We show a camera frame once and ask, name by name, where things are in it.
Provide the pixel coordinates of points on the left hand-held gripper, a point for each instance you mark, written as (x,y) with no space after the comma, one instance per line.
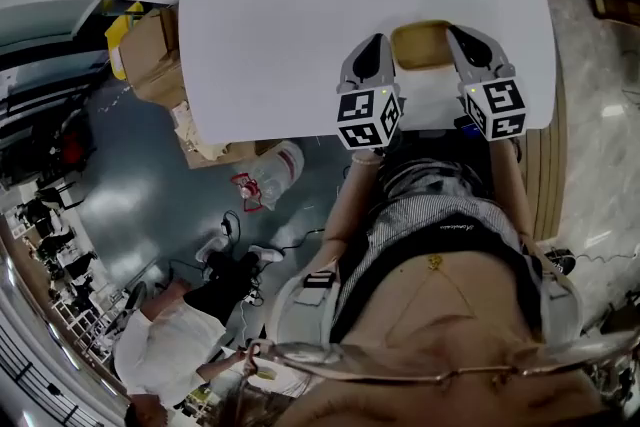
(365,115)

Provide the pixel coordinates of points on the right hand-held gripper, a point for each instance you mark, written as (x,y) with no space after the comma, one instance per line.
(500,107)

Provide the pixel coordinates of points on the brown cardboard box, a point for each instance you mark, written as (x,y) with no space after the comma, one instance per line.
(422,45)

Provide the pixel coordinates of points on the person's left forearm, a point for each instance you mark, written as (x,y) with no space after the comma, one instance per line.
(350,215)

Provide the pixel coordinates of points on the person's right forearm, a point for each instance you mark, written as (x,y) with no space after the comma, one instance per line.
(515,185)

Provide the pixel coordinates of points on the grey shoulder harness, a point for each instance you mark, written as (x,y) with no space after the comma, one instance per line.
(305,310)

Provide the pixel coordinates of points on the black device blue screen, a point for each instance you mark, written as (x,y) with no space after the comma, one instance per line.
(467,126)

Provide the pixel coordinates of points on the white table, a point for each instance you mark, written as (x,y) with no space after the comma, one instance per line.
(280,40)

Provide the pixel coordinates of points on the grey patterned skirt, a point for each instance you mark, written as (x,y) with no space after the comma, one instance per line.
(435,180)

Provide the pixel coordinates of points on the curved wooden slat platform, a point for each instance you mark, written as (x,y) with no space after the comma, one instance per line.
(545,175)

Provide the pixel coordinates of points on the clear plastic bag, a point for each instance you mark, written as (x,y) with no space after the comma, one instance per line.
(275,170)

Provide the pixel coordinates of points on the striped black trimmed top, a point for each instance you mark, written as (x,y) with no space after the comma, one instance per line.
(425,225)

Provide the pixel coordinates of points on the flat open cardboard box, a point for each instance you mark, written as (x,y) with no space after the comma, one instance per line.
(215,160)

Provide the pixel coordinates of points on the crumpled brown paper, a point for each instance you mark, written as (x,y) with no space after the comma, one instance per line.
(192,130)

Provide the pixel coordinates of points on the black power adapter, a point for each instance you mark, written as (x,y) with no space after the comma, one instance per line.
(227,226)

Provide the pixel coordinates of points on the black sneaker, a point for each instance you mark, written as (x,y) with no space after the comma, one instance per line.
(561,262)

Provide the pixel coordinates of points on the large cardboard box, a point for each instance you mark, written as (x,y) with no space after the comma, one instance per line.
(150,60)

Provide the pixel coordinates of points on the person's face and chest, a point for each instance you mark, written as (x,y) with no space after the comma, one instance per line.
(450,305)

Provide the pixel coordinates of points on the yellow bag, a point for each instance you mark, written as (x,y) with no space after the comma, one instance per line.
(117,45)

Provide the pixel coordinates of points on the gold rimmed glasses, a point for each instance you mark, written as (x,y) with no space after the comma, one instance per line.
(310,355)

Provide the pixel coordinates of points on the red bag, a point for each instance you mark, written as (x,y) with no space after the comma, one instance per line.
(77,147)

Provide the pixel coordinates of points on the black equipment rack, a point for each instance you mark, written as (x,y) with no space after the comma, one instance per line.
(40,125)

